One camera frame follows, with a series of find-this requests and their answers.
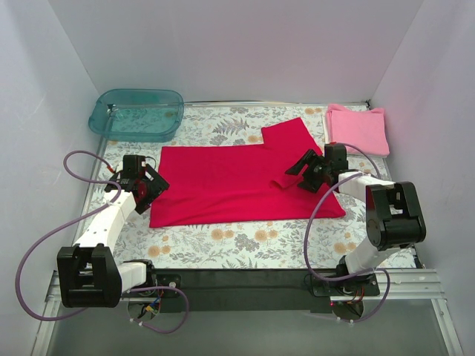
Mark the red t shirt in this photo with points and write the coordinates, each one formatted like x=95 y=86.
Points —
x=239 y=183

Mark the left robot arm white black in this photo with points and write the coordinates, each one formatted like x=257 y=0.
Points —
x=88 y=273

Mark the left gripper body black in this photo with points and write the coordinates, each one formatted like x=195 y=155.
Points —
x=154 y=188

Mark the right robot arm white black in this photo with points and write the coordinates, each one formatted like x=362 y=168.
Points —
x=394 y=218

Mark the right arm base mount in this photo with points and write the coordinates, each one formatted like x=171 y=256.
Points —
x=365 y=286

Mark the folded pink t shirt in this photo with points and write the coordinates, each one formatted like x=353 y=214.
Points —
x=363 y=129

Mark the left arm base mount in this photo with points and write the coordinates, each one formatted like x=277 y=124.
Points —
x=169 y=280

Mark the teal transparent plastic bin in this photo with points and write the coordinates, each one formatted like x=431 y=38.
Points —
x=137 y=115

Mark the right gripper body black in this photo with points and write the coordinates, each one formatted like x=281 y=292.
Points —
x=312 y=170

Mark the aluminium frame rail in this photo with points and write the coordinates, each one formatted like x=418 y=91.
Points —
x=405 y=284

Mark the folded white t shirt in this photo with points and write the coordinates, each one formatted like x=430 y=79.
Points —
x=326 y=129

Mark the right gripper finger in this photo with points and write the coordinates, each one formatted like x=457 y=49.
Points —
x=310 y=183
x=305 y=161

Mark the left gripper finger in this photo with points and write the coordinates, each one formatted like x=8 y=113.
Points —
x=144 y=199
x=157 y=182

